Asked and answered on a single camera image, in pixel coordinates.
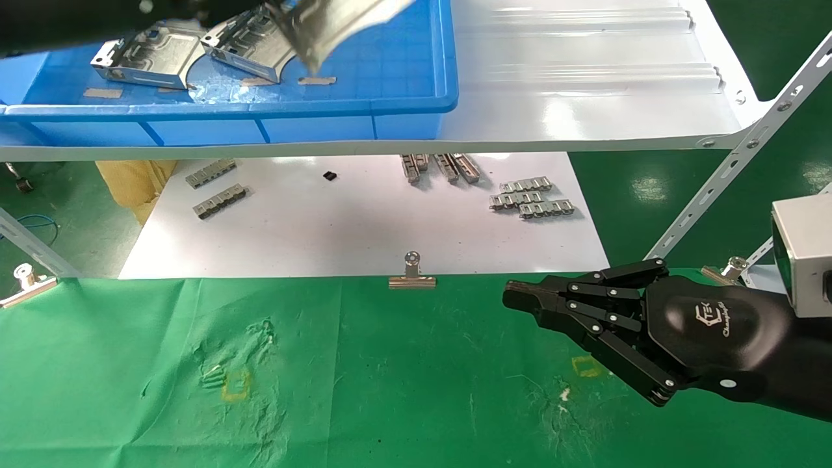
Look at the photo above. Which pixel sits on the yellow square tape outline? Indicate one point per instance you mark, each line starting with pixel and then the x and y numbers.
pixel 224 390

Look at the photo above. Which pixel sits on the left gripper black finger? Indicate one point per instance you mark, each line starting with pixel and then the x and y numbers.
pixel 285 10

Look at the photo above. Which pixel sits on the brown tape strip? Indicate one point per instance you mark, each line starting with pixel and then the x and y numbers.
pixel 255 82
pixel 173 89
pixel 103 93
pixel 317 80

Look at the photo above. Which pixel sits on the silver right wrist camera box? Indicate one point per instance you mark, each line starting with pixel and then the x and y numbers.
pixel 806 253

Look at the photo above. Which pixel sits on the small grey metal strip part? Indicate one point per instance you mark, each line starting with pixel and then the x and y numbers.
pixel 446 168
pixel 468 169
pixel 515 200
pixel 526 185
pixel 221 201
pixel 411 168
pixel 547 208
pixel 211 173

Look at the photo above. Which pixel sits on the silver binder clip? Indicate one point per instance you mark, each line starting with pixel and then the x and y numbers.
pixel 26 286
pixel 413 281
pixel 733 266

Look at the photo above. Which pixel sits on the short white perforated strut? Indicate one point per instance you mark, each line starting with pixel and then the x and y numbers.
pixel 759 257

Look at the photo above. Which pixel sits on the black caster wheel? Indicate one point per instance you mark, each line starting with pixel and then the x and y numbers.
pixel 23 184

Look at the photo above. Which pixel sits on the silver sheet metal bracket part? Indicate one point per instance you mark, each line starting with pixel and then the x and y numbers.
pixel 338 26
pixel 159 62
pixel 257 55

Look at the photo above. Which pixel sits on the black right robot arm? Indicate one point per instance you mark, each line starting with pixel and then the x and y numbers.
pixel 809 364

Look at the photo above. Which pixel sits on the white metal shelf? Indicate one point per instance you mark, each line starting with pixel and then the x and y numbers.
pixel 585 78

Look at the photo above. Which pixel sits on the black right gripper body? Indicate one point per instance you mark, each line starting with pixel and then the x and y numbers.
pixel 715 331

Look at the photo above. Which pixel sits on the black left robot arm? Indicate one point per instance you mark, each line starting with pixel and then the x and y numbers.
pixel 52 23

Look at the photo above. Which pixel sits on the white board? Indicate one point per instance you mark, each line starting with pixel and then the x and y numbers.
pixel 338 227

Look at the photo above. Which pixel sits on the yellow plastic bag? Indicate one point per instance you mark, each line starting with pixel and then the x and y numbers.
pixel 133 185

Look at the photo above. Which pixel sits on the long white perforated strut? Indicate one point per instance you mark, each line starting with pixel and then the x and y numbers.
pixel 747 146

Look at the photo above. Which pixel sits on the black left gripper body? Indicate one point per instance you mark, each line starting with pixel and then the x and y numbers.
pixel 195 12

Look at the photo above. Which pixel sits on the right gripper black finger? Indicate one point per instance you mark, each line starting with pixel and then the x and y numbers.
pixel 585 285
pixel 624 351

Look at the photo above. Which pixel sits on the grey metal frame strut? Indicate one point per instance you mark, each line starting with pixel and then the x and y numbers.
pixel 32 244

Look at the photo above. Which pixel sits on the blue plastic bin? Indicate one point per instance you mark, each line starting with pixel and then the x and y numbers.
pixel 403 91

